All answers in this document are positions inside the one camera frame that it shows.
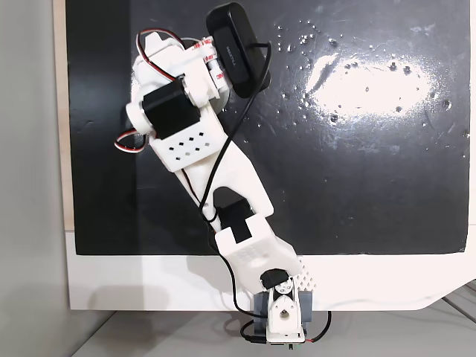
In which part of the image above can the white tape wrap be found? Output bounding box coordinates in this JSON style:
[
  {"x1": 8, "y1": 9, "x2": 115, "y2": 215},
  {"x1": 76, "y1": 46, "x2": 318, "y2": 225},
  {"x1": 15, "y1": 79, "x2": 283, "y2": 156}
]
[{"x1": 191, "y1": 36, "x2": 230, "y2": 92}]

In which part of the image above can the black table mat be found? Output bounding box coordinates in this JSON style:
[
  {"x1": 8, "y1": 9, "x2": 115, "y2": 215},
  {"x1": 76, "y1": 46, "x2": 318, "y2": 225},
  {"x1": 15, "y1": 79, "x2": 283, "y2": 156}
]
[{"x1": 65, "y1": 0, "x2": 472, "y2": 257}]

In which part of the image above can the grey table clamp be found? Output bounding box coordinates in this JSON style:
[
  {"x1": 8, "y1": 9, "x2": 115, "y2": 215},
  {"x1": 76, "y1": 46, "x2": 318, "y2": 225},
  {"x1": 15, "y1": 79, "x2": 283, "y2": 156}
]
[{"x1": 251, "y1": 291, "x2": 315, "y2": 332}]

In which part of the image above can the red white servo wire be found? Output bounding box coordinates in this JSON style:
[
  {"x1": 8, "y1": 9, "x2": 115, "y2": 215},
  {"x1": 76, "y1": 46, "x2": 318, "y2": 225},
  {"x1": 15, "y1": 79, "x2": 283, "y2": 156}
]
[
  {"x1": 113, "y1": 129, "x2": 147, "y2": 154},
  {"x1": 135, "y1": 28, "x2": 187, "y2": 81}
]

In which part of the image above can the black oval camera box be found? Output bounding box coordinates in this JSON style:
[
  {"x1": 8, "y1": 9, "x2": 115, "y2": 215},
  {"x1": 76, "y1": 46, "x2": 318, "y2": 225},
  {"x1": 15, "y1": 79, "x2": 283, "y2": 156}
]
[{"x1": 205, "y1": 1, "x2": 273, "y2": 100}]

